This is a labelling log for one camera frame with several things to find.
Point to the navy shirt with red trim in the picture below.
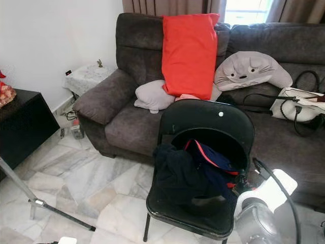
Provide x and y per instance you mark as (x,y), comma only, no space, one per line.
(221,165)

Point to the black crumpled garment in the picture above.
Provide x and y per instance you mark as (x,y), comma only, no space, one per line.
(180,173)

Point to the black folding chair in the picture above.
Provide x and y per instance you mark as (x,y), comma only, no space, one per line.
(208,118)

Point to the silver metal clothes rack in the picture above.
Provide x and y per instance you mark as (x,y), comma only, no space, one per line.
(20,182)

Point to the black television cabinet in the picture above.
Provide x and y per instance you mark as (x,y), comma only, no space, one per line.
(23,127)

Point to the red laughing Buddha statue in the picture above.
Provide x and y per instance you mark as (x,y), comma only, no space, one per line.
(7,94)

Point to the grey cat face cushion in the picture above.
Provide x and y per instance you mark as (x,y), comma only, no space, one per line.
(251,70)

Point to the small light grey cushion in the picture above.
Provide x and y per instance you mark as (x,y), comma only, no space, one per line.
(152,95)

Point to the dark grey fabric sofa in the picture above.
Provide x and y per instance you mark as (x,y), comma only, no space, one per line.
(127,127)

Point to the red pillow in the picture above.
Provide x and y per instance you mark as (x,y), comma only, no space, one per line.
(190,56)

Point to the small plastic bottle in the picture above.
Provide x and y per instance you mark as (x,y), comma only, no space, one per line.
(77,129)

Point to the side table with lace cloth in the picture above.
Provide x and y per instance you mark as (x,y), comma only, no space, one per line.
(89,79)

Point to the brown curtain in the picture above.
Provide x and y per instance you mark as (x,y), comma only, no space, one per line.
(172,6)
(297,10)

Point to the small brass figurine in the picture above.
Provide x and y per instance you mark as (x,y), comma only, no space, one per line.
(99,63)

